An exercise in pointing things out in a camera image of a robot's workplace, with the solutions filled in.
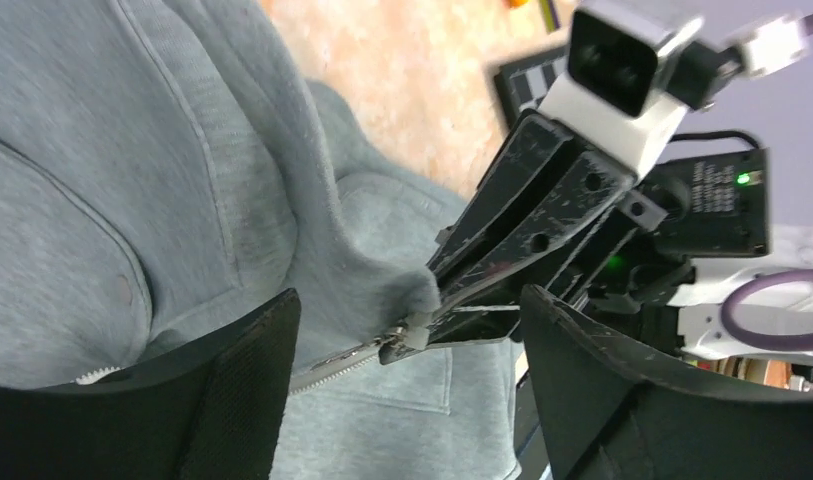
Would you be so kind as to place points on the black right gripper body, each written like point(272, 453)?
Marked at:
point(717, 208)

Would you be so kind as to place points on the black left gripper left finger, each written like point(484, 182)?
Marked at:
point(209, 409)

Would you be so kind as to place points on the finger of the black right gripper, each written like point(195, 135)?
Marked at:
point(546, 184)
point(481, 305)

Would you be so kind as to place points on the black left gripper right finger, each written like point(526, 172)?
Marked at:
point(613, 408)

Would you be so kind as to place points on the grey zip-up jacket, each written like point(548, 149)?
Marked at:
point(165, 169)

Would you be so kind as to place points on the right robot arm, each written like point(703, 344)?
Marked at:
point(760, 307)

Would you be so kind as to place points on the black white checkerboard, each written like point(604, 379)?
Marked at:
point(523, 83)

